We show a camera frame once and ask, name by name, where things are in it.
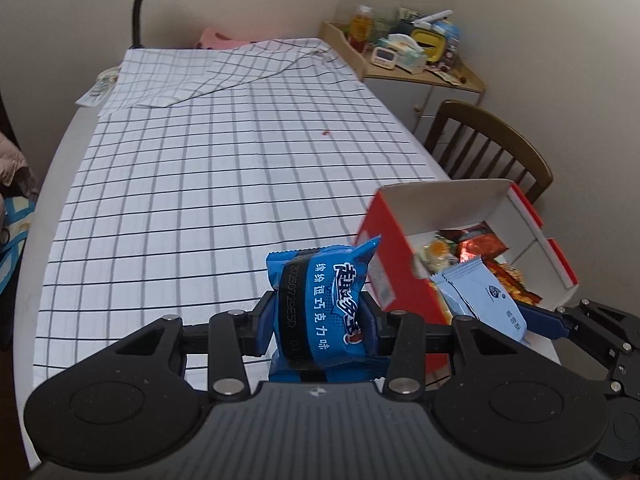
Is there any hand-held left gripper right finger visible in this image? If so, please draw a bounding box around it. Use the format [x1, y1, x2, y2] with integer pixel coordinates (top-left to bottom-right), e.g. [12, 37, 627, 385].
[360, 292, 518, 403]

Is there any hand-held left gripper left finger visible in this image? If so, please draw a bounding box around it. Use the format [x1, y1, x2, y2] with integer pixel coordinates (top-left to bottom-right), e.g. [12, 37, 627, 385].
[115, 292, 278, 403]

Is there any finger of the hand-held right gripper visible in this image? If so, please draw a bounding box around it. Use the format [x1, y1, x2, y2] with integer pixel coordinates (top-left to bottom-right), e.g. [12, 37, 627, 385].
[515, 297, 640, 395]

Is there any large orange red snack packet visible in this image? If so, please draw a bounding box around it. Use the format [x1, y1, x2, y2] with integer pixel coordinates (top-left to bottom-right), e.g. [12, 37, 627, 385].
[482, 260, 543, 306]

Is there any pale blue snack packet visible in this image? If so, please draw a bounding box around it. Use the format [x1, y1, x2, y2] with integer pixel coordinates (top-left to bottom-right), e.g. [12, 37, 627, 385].
[431, 256, 532, 346]

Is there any red cardboard box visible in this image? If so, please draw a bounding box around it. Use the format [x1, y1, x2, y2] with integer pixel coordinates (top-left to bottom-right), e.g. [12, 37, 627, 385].
[356, 178, 581, 391]

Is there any burger print snack packet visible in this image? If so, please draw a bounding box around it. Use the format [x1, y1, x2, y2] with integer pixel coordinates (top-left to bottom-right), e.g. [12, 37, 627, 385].
[417, 239, 458, 276]

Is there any white checkered tablecloth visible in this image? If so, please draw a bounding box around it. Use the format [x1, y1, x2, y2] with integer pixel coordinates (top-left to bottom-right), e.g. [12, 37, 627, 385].
[31, 37, 453, 393]

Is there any brown wooden chair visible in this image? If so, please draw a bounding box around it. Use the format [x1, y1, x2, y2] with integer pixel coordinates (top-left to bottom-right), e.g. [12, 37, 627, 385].
[424, 100, 554, 206]

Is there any grey wooden top cabinet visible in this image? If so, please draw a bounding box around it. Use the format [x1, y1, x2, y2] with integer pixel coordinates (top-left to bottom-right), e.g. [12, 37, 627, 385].
[320, 21, 487, 136]

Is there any blue white striped cloth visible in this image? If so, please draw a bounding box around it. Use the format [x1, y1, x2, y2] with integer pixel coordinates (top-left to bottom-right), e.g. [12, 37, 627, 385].
[0, 195, 38, 291]

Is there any pale green tissue pack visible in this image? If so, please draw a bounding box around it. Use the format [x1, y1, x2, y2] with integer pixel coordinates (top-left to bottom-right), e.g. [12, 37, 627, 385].
[386, 34, 427, 73]

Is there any yellow tissue box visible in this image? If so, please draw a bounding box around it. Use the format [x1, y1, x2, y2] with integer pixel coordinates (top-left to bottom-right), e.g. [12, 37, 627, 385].
[411, 27, 446, 61]

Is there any white paper pack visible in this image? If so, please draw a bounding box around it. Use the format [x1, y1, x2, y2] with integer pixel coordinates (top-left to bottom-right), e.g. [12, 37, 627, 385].
[76, 66, 122, 107]

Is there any orange drink bottle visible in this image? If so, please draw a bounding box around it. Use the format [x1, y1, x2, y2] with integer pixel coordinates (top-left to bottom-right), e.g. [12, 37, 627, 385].
[349, 5, 373, 43]

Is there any pink padded jacket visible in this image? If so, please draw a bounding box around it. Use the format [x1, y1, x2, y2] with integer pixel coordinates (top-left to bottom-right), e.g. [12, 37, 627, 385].
[0, 132, 31, 186]

